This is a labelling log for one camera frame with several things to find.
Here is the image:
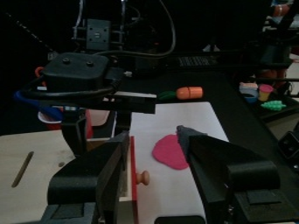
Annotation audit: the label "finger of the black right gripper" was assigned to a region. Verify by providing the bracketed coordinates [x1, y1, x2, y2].
[115, 111, 132, 138]
[60, 107, 89, 158]

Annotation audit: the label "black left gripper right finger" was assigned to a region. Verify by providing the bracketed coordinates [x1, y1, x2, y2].
[175, 125, 297, 224]

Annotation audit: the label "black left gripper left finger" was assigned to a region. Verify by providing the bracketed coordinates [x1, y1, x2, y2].
[40, 130, 131, 224]

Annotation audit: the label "wooden drawer red front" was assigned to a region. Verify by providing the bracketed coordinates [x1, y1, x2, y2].
[85, 135, 151, 224]

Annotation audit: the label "pink bowl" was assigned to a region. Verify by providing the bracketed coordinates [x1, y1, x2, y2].
[37, 108, 111, 131]

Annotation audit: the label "pink dough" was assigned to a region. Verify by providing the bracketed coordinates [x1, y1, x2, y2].
[151, 134, 191, 171]

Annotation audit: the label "white cutting board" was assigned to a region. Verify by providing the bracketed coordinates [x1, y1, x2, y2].
[128, 101, 231, 224]

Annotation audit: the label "orange toy carrot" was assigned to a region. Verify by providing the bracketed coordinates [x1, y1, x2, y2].
[156, 86, 204, 102]

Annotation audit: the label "wooden box with slot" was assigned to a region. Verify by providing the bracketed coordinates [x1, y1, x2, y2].
[0, 129, 129, 224]

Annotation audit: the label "black tray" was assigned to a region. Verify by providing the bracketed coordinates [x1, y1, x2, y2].
[237, 82, 299, 123]

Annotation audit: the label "green toy grapes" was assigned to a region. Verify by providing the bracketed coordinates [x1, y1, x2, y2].
[259, 100, 287, 112]

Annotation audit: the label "blue toy cup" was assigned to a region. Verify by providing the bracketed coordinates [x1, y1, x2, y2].
[237, 81, 260, 103]

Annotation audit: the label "pink yellow toy cup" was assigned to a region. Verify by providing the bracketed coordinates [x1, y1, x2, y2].
[257, 84, 275, 102]

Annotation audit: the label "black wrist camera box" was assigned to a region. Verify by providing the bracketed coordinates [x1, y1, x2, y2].
[41, 52, 127, 93]

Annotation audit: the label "black camera cable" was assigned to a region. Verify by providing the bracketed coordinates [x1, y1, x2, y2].
[18, 0, 177, 102]

